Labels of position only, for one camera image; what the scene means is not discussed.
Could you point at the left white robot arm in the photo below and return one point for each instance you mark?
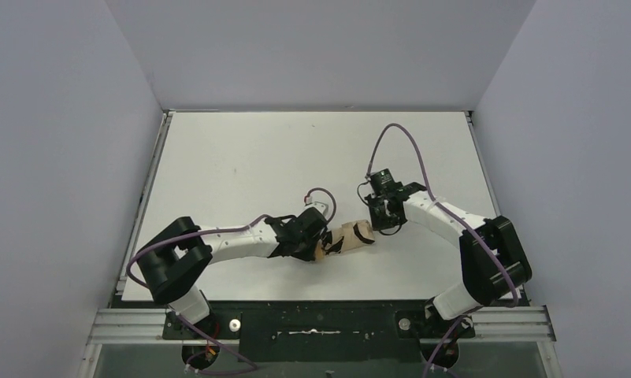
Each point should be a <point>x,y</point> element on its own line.
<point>172,262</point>

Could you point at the aluminium frame rail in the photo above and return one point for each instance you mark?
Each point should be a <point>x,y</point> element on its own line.
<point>146,326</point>

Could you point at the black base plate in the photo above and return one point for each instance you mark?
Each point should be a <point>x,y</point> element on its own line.
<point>334,331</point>

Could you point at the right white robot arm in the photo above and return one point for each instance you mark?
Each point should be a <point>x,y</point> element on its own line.
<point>492,258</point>

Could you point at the black and beige umbrella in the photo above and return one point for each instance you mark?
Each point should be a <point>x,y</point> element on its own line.
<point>349,236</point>

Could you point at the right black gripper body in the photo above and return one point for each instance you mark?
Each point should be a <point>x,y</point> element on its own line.
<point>379,216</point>

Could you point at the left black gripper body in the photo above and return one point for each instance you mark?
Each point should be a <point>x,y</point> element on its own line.
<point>314,240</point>

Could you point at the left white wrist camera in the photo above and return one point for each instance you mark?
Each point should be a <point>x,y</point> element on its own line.
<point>322,207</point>

